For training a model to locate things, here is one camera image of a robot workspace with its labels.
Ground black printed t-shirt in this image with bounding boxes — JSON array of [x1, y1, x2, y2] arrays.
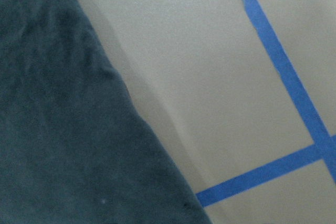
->
[[1, 0, 209, 223]]

